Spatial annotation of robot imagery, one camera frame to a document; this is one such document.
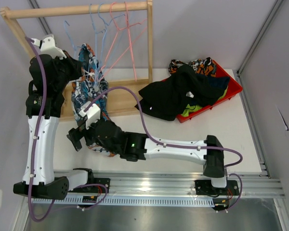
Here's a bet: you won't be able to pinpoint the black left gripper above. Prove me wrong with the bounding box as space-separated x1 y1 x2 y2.
52 50 83 91

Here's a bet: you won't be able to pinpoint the teal patterned shorts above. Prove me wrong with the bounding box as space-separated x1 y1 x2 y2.
70 43 116 158

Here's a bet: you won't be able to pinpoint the pink wire hanger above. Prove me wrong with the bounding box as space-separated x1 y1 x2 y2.
124 2 147 81
96 2 148 82

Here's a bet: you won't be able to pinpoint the blue hanger holding green shorts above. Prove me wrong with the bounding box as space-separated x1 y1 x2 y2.
97 3 130 73

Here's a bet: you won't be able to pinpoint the black shorts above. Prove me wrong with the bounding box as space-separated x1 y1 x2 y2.
139 64 224 121

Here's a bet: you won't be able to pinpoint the lime green shorts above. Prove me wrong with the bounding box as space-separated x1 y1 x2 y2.
181 87 228 117

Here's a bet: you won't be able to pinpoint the orange camouflage shorts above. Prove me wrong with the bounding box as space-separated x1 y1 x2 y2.
168 57 217 77

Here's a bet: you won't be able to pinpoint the navy blue shorts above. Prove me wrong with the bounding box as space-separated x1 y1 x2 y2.
207 76 230 91

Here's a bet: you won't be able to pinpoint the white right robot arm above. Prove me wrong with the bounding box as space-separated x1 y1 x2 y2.
67 120 228 194

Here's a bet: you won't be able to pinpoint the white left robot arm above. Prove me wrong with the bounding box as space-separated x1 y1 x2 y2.
13 52 95 200

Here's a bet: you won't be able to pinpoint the wooden clothes rack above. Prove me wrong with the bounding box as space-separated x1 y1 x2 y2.
0 0 153 116

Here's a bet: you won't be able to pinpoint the red plastic tray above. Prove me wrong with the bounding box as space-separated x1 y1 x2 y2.
176 62 243 123

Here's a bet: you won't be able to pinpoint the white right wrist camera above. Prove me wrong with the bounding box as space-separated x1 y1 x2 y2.
79 101 101 130

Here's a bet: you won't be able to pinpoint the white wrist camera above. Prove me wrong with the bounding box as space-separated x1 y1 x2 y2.
32 34 67 60
79 101 101 130

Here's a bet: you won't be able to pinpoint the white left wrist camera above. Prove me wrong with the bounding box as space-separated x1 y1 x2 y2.
32 34 67 60

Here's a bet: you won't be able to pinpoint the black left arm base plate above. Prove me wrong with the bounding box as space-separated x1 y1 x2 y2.
69 176 111 193

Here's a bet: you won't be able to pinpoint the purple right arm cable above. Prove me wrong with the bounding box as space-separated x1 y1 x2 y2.
84 86 244 213

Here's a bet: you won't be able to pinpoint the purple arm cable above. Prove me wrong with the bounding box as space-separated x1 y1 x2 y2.
84 86 244 213
25 36 108 222

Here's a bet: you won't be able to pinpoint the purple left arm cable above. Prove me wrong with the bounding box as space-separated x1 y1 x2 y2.
25 36 108 222

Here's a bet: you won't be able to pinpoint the aluminium mounting rail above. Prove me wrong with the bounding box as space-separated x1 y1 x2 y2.
93 171 285 198

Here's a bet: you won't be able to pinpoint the slotted white cable duct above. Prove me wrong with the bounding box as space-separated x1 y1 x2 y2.
32 195 228 207

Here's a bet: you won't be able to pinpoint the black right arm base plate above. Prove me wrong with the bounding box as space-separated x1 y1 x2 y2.
195 180 239 198

